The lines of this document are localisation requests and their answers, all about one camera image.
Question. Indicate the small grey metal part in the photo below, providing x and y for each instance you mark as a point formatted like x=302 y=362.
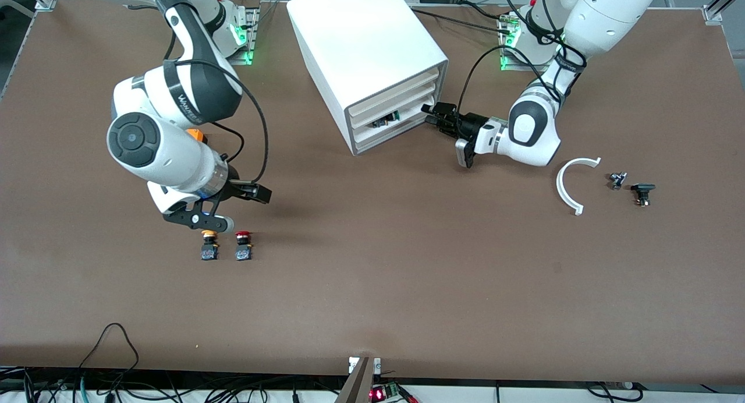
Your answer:
x=617 y=179

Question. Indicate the yellow push button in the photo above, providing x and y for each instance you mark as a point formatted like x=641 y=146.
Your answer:
x=209 y=248

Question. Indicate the white curved plastic bracket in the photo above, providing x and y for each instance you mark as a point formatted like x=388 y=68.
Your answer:
x=561 y=184

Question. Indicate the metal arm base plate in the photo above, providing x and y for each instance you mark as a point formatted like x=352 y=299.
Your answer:
x=505 y=65
x=247 y=50

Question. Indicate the circuit board with red light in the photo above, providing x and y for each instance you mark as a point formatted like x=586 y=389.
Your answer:
x=384 y=392

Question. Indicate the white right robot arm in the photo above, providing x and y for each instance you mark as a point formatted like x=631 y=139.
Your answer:
x=174 y=94

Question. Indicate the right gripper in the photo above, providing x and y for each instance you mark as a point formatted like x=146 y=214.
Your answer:
x=238 y=188

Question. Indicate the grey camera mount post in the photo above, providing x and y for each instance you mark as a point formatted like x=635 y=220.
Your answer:
x=358 y=382

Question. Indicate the orange button enclosure box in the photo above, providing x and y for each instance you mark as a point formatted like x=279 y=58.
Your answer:
x=199 y=135

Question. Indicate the red push button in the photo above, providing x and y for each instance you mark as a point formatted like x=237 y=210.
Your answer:
x=243 y=246

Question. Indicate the black switch part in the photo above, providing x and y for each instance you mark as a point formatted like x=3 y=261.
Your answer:
x=642 y=190

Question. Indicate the green push button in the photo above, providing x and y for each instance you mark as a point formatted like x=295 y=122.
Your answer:
x=384 y=121

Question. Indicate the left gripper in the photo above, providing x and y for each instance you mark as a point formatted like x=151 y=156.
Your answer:
x=470 y=124

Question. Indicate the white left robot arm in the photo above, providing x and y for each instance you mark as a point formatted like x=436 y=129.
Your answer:
x=605 y=13

